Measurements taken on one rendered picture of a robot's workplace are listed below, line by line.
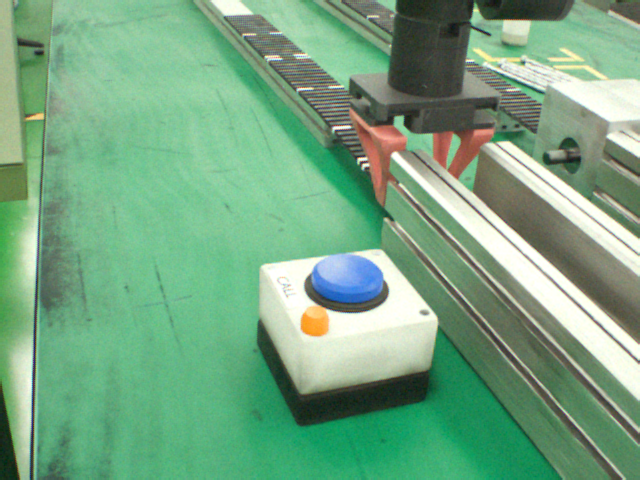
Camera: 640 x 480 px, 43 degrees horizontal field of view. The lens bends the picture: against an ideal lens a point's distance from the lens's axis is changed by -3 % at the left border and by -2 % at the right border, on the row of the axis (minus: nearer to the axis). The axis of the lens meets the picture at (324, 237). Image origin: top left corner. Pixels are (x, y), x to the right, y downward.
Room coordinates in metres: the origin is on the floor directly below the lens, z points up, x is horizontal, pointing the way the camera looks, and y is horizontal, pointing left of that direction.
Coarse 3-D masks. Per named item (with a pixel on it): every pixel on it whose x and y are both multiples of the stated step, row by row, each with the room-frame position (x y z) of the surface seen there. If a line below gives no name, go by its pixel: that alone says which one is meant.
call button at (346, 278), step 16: (336, 256) 0.40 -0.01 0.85; (352, 256) 0.40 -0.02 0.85; (320, 272) 0.38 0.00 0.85; (336, 272) 0.39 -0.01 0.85; (352, 272) 0.39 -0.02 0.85; (368, 272) 0.39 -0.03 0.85; (320, 288) 0.38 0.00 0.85; (336, 288) 0.37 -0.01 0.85; (352, 288) 0.37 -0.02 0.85; (368, 288) 0.37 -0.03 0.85
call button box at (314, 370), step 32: (384, 256) 0.43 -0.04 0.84; (288, 288) 0.39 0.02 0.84; (384, 288) 0.39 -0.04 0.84; (288, 320) 0.36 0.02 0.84; (352, 320) 0.36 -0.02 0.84; (384, 320) 0.36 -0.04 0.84; (416, 320) 0.37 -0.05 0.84; (288, 352) 0.36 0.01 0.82; (320, 352) 0.34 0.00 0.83; (352, 352) 0.35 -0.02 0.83; (384, 352) 0.36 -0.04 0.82; (416, 352) 0.36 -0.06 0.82; (288, 384) 0.35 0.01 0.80; (320, 384) 0.34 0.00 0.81; (352, 384) 0.35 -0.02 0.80; (384, 384) 0.36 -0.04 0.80; (416, 384) 0.36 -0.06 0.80; (320, 416) 0.34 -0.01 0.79
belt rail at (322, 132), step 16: (192, 0) 1.26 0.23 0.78; (208, 0) 1.16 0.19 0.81; (224, 0) 1.16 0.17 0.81; (208, 16) 1.16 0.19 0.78; (224, 32) 1.08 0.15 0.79; (240, 48) 1.00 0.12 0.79; (256, 64) 0.94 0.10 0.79; (272, 80) 0.88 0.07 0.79; (288, 96) 0.83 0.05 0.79; (304, 112) 0.79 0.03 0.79; (320, 128) 0.75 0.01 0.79; (336, 144) 0.73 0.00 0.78
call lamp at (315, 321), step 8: (304, 312) 0.35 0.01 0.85; (312, 312) 0.35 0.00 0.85; (320, 312) 0.35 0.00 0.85; (304, 320) 0.35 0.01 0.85; (312, 320) 0.34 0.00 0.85; (320, 320) 0.34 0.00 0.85; (328, 320) 0.35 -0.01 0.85; (304, 328) 0.35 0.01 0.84; (312, 328) 0.34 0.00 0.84; (320, 328) 0.34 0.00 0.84; (328, 328) 0.35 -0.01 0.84
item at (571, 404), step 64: (448, 192) 0.47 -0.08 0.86; (512, 192) 0.51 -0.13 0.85; (576, 192) 0.49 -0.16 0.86; (448, 256) 0.44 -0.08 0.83; (512, 256) 0.40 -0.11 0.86; (576, 256) 0.44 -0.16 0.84; (448, 320) 0.43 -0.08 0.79; (512, 320) 0.37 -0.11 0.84; (576, 320) 0.34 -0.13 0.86; (512, 384) 0.36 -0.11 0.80; (576, 384) 0.32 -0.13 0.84; (576, 448) 0.31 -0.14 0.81
